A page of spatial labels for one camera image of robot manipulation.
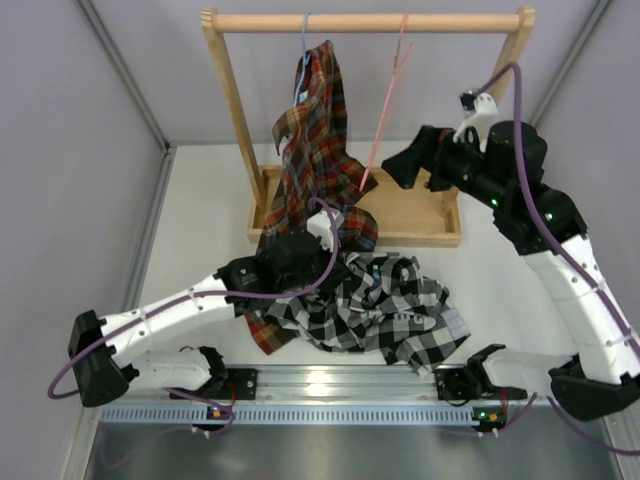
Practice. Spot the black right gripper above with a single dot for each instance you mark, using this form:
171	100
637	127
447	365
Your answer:
428	144

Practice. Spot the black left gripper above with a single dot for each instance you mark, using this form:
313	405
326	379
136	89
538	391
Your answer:
339	273

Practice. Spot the black white checkered shirt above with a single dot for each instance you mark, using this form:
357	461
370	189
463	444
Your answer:
385	304

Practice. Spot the pink wire hanger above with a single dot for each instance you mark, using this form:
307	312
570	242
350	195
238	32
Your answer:
401	59

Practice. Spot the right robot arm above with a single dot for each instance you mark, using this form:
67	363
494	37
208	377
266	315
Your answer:
548	232

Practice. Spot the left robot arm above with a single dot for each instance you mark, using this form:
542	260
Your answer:
116	354

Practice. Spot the brown red plaid shirt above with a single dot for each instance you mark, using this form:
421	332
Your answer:
311	140

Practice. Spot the wooden clothes rack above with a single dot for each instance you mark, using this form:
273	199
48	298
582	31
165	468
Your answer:
407	218

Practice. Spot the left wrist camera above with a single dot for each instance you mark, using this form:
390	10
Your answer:
319	225

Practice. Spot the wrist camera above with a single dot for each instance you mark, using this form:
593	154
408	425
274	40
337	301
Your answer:
480	111
319	225

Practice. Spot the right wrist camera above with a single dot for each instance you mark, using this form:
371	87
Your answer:
480	111

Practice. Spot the aluminium mounting rail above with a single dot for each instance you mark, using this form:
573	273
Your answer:
342	384

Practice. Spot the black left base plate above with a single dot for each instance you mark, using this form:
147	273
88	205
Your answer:
239	384

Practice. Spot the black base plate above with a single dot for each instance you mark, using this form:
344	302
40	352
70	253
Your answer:
239	384
460	384

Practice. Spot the blue wire hanger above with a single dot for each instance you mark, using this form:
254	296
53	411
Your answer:
303	61

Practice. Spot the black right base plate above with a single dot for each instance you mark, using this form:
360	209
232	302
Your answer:
460	384

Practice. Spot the grey slotted cable duct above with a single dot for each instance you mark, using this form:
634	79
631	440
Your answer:
179	413

